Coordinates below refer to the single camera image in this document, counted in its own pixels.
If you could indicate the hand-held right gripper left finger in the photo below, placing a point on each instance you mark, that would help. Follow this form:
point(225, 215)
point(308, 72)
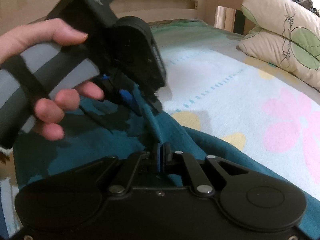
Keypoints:
point(158, 158)

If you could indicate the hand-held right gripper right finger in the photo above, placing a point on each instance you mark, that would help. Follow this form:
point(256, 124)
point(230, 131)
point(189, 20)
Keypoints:
point(167, 156)

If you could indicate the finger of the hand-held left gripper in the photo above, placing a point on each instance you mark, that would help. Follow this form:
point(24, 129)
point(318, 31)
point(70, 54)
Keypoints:
point(124, 95)
point(155, 103)

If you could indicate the person's left hand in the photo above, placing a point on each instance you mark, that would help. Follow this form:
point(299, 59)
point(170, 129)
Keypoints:
point(47, 116)

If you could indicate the wooden bed frame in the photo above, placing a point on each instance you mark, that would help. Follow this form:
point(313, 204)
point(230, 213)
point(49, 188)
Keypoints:
point(160, 7)

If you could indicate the beige leaf print pillow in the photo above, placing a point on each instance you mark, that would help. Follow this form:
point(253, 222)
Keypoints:
point(267, 48)
point(270, 10)

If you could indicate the floral fleece blanket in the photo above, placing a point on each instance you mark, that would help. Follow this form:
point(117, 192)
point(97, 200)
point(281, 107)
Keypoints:
point(225, 80)

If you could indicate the teal pants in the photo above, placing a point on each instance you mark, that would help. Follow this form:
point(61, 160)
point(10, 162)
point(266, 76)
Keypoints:
point(100, 140)

